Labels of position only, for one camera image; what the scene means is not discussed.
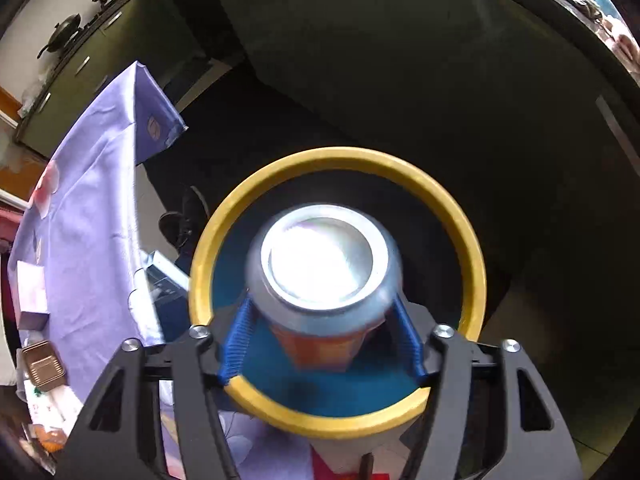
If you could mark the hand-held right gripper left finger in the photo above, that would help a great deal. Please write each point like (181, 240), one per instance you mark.
(235, 342)

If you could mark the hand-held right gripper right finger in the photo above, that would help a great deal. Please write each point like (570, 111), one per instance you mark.
(411, 345)

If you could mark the orange aluminium drink can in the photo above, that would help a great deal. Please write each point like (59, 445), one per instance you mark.
(320, 260)

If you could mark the yellow-rimmed trash bin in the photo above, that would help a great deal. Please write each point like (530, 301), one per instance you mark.
(345, 156)

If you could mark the white blue carton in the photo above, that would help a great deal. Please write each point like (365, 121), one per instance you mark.
(165, 275)

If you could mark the person's black shoe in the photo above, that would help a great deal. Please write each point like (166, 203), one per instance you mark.
(184, 220)

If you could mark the brown plastic tray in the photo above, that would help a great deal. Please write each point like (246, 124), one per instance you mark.
(44, 366)

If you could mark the white printed packaging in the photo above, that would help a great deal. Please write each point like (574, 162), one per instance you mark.
(52, 407)

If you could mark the purple floral tablecloth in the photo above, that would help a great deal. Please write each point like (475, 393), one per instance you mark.
(90, 200)

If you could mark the small white paper box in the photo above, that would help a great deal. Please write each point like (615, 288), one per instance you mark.
(32, 290)

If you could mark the black wok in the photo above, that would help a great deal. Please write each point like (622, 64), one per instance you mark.
(61, 34)

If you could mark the crumpled dark rag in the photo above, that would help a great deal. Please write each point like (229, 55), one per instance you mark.
(584, 2)

